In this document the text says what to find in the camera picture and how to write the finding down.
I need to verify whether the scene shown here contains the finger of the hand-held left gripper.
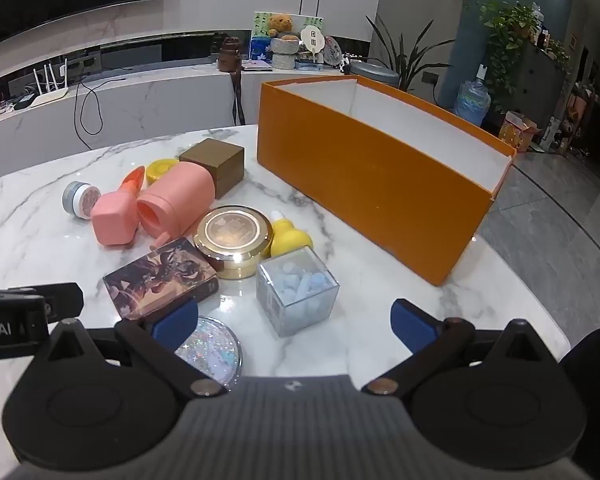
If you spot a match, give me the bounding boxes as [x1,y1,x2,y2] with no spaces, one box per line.
[7,282,85,324]

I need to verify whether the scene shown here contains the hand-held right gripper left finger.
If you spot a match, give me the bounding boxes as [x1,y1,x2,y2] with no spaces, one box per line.
[47,299,228,401]

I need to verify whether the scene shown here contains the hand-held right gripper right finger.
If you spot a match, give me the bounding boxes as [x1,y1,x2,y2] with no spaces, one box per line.
[361,298,563,396]

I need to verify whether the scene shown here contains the printed card box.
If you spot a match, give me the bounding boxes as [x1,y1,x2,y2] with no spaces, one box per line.
[103,237,220,320]

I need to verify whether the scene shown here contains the round glitter compact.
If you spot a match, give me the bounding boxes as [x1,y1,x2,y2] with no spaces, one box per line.
[172,315,244,391]

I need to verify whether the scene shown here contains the pink bottle with orange cap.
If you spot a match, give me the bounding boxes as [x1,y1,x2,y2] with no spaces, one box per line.
[91,165,146,247]

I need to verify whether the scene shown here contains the small grey jar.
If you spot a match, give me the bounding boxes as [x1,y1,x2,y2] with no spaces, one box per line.
[61,181,102,220]

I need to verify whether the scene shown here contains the gold round tin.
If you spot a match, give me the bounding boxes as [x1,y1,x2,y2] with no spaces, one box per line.
[193,205,274,280]

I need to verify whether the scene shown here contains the clear cube box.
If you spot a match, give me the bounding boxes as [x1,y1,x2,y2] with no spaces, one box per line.
[256,246,341,338]

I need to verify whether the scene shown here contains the pink cylindrical container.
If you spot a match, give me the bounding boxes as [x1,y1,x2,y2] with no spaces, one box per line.
[136,161,216,239]

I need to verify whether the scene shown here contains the orange cardboard box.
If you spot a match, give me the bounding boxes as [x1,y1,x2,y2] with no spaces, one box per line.
[256,75,519,288]

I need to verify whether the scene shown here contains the yellow dropper bottle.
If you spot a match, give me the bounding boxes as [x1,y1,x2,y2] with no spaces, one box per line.
[270,211,314,260]

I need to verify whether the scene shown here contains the yellow tape measure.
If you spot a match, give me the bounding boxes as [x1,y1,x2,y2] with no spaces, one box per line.
[146,158,181,185]

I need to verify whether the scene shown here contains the brown cube box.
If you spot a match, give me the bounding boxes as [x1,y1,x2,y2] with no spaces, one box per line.
[179,138,246,200]

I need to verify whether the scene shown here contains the black power brick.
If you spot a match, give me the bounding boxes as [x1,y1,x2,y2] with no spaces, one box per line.
[10,87,38,109]

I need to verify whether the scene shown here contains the white router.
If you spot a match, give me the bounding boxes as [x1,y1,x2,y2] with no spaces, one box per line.
[31,58,70,107]

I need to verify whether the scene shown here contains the white marble tv console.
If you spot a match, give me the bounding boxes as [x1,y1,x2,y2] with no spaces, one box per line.
[0,30,376,186]

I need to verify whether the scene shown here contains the colourful cardboard box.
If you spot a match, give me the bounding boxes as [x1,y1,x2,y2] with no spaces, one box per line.
[497,110,541,153]

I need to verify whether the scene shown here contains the blue water jug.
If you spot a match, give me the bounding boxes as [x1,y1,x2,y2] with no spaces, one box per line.
[452,65,492,126]

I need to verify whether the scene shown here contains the grey trash can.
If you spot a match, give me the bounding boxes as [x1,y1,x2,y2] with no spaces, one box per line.
[347,61,401,86]

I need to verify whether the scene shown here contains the long-leaf potted plant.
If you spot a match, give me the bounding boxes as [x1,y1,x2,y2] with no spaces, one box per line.
[365,12,453,93]

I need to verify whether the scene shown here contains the dark cabinet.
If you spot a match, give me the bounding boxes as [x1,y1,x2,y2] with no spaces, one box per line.
[500,40,568,126]

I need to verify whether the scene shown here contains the white round hand fan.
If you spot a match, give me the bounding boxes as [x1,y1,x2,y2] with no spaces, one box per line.
[300,27,325,66]

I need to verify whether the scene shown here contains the leafy green plant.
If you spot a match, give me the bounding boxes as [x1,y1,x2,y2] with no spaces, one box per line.
[477,0,538,111]

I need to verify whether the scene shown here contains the teddy bear display items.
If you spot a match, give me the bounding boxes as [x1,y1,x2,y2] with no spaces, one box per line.
[251,11,326,61]

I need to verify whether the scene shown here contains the brown teddy bear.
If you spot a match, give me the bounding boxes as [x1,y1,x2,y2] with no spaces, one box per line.
[266,13,295,38]

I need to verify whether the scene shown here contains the black cable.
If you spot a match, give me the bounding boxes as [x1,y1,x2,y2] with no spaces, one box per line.
[73,76,127,152]

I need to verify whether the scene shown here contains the brown camera bag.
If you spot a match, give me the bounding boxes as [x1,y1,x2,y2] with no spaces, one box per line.
[216,36,247,127]

